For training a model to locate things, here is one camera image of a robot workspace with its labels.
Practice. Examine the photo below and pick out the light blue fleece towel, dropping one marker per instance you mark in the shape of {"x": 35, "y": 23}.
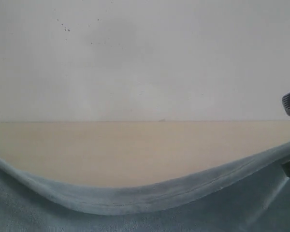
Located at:
{"x": 247, "y": 195}

